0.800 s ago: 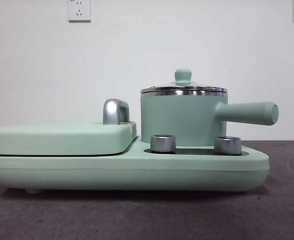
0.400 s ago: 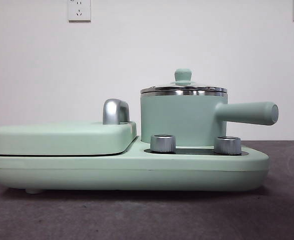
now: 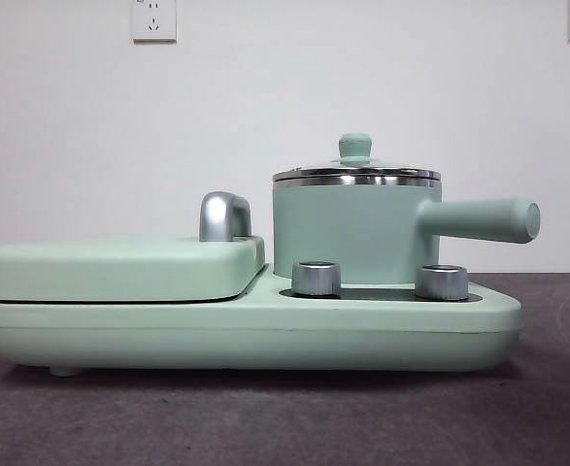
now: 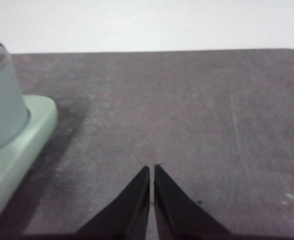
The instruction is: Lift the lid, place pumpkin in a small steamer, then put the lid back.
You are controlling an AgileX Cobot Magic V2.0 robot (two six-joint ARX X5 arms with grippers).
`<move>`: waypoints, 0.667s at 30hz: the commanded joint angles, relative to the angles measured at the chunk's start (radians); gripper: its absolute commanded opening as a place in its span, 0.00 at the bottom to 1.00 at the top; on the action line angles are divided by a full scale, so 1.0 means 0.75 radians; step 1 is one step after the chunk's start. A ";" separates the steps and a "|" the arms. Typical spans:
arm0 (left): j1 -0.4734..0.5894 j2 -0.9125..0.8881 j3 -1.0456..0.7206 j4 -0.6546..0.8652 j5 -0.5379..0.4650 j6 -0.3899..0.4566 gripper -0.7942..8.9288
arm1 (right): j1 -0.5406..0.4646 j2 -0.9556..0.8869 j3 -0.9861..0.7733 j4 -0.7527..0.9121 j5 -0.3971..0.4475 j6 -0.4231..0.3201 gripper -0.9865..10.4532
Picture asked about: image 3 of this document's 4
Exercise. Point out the glass lid with green knob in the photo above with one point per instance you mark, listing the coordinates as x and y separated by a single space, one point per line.
355 145

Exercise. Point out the silver control knob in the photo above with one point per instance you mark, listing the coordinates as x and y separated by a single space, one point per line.
316 279
441 282

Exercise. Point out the black control panel plate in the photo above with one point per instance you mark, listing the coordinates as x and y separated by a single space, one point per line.
386 293

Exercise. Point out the mint green breakfast machine base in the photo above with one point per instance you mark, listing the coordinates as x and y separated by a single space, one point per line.
168 330

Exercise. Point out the mint green griddle cover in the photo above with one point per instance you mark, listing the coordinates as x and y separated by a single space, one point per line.
119 267

